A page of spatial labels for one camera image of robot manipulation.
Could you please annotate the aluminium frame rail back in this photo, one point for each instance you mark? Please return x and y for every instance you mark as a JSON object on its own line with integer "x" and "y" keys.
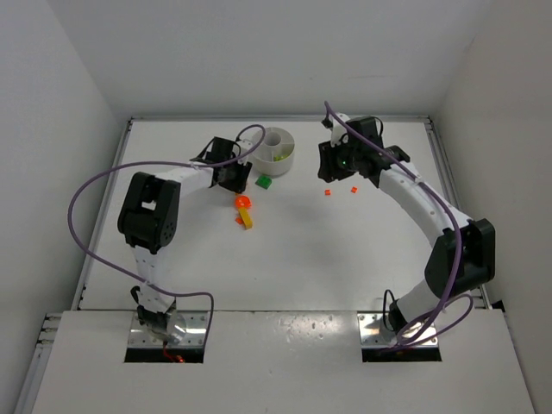
{"x": 266, "y": 118}

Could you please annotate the white round divided container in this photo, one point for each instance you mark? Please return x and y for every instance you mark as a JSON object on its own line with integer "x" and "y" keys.
{"x": 277, "y": 141}

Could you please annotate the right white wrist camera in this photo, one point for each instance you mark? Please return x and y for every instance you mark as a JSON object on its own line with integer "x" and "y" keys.
{"x": 339, "y": 134}

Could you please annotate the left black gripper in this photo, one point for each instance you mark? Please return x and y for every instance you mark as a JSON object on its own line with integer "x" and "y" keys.
{"x": 235, "y": 178}

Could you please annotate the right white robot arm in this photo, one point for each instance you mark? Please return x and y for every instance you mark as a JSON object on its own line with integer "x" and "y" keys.
{"x": 462, "y": 249}

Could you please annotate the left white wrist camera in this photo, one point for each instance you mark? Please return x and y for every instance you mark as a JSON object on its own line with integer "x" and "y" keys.
{"x": 245, "y": 146}

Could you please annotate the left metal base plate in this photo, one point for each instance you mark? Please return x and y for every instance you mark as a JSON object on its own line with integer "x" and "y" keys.
{"x": 186, "y": 329}

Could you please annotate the orange round lego piece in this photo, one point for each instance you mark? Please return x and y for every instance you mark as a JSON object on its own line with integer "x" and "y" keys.
{"x": 243, "y": 202}

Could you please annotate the metal base plate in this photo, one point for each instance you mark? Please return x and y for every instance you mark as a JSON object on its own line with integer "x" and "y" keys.
{"x": 186, "y": 329}
{"x": 375, "y": 335}

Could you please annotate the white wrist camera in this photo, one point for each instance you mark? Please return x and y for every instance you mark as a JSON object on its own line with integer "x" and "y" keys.
{"x": 339, "y": 134}
{"x": 245, "y": 146}

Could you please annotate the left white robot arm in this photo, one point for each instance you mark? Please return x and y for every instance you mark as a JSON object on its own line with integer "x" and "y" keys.
{"x": 149, "y": 217}

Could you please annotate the green flat lego plate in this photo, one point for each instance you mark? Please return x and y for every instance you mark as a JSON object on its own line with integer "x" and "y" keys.
{"x": 264, "y": 182}

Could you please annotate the yellow long lego brick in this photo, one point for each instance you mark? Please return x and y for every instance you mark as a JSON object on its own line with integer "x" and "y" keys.
{"x": 245, "y": 218}

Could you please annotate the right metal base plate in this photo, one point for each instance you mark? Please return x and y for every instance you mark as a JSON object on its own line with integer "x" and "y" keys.
{"x": 375, "y": 335}

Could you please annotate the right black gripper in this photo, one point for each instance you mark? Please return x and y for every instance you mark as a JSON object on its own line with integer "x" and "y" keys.
{"x": 327, "y": 160}

